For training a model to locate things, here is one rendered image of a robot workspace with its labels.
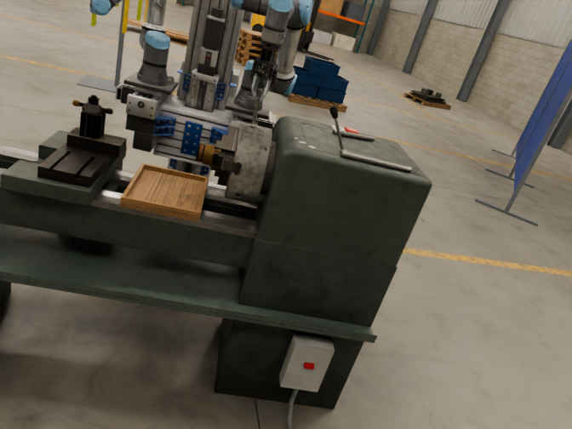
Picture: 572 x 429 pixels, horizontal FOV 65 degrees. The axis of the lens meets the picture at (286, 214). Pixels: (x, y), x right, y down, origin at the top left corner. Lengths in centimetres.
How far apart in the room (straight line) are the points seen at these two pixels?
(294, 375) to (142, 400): 68
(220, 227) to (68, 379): 99
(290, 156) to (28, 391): 147
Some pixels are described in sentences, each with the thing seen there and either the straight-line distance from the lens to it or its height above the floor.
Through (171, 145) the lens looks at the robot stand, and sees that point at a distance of 247.
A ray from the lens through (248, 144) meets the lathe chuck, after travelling 172.
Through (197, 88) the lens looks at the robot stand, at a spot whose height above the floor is 117.
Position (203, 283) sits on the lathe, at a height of 54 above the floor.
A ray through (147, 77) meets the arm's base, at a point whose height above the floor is 119.
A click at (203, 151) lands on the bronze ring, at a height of 110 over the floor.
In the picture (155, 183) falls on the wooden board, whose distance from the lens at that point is 198.
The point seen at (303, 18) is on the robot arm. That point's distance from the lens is 207.
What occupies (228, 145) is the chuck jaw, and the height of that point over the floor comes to 113.
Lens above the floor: 172
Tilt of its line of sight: 25 degrees down
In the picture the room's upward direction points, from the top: 17 degrees clockwise
